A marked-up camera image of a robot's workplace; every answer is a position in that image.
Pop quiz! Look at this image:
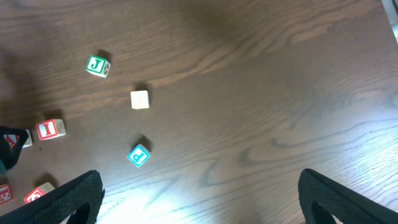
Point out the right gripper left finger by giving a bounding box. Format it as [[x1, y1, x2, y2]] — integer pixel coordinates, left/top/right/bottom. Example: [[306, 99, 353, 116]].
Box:
[[1, 170, 104, 224]]

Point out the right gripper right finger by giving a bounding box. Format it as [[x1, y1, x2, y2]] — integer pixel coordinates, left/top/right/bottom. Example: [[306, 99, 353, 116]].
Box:
[[298, 169, 397, 224]]

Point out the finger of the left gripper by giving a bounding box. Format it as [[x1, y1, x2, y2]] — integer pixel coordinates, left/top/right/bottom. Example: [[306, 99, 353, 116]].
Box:
[[1, 126, 28, 170]]

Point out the red letter I block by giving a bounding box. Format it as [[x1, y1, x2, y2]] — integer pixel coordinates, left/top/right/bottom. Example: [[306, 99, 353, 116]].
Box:
[[35, 119, 66, 141]]

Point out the yellow picture wooden block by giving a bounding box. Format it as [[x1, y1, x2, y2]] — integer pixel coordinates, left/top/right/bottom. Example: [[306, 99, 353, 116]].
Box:
[[131, 90, 150, 110]]

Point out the red letter A block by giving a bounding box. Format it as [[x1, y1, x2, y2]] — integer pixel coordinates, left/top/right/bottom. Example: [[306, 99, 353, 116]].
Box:
[[3, 129, 33, 149]]

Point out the plain cream wooden block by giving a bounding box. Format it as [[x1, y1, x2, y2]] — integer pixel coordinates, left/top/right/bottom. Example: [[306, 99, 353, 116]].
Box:
[[0, 184, 13, 205]]

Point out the red letter C block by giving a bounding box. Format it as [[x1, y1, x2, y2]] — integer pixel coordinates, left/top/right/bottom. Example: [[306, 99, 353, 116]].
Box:
[[24, 182, 55, 204]]

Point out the blue letter P block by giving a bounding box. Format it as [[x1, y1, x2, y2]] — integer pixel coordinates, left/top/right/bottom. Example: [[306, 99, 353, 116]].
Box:
[[127, 144, 150, 167]]

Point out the green letter J block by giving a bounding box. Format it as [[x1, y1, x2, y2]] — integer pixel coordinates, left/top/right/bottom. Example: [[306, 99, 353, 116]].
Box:
[[85, 55, 111, 78]]

